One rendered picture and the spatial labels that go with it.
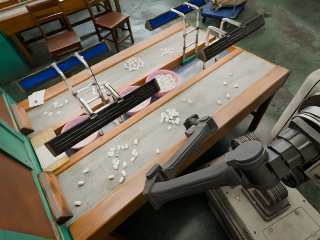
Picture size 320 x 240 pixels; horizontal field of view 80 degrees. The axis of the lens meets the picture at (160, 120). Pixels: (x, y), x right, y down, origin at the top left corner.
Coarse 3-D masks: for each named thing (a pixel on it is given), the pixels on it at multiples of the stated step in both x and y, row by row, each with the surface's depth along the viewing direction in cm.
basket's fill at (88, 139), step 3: (96, 132) 132; (90, 135) 130; (93, 135) 131; (87, 138) 130; (90, 138) 129; (93, 138) 129; (81, 141) 127; (84, 141) 128; (87, 141) 128; (78, 144) 127; (81, 144) 126; (84, 144) 127
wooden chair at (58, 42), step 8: (48, 0) 248; (56, 0) 252; (32, 8) 245; (40, 8) 249; (32, 16) 249; (56, 16) 263; (64, 16) 266; (64, 32) 281; (72, 32) 279; (48, 40) 271; (56, 40) 270; (64, 40) 268; (72, 40) 265; (80, 40) 263; (48, 48) 258; (56, 48) 256; (64, 48) 260; (72, 48) 266; (80, 48) 271; (56, 56) 262
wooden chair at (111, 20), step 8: (96, 0) 284; (88, 8) 277; (104, 16) 302; (112, 16) 300; (120, 16) 298; (128, 16) 295; (96, 24) 290; (104, 24) 285; (112, 24) 283; (120, 24) 292; (128, 24) 305; (112, 32) 285; (112, 40) 299; (120, 40) 308
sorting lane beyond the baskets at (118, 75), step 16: (192, 32) 197; (160, 48) 185; (176, 48) 182; (128, 64) 174; (144, 64) 172; (112, 80) 162; (128, 80) 160; (64, 96) 155; (80, 96) 154; (96, 96) 152; (32, 112) 147; (48, 112) 146; (64, 112) 144
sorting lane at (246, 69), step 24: (216, 72) 156; (240, 72) 154; (264, 72) 151; (192, 96) 143; (216, 96) 141; (144, 120) 133; (120, 144) 123; (144, 144) 121; (168, 144) 120; (72, 168) 116; (96, 168) 114; (120, 168) 113; (72, 192) 107; (96, 192) 105
